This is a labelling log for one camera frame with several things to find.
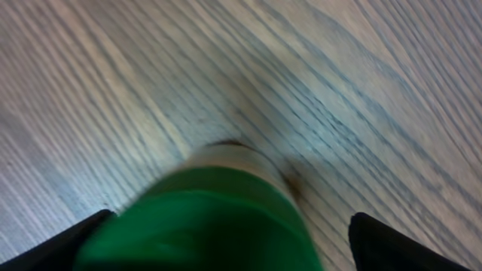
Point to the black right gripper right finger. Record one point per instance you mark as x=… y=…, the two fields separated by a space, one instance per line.
x=378 y=247

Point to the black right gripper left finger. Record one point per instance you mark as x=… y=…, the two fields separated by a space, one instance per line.
x=59 y=252

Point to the green lid jar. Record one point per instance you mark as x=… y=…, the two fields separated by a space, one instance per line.
x=227 y=207

